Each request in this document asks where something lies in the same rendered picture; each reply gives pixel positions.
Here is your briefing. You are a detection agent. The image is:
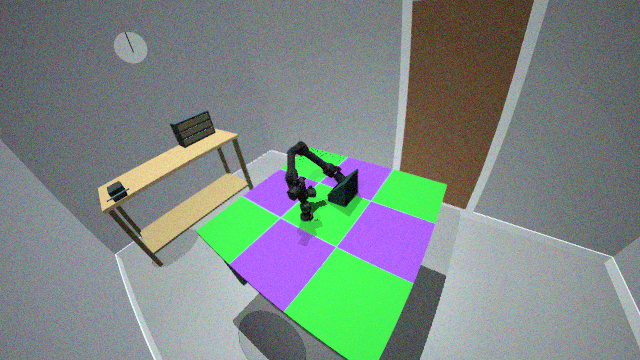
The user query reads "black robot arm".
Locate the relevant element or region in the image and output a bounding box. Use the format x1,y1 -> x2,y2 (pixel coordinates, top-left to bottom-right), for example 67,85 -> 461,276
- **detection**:
284,141 -> 347,201

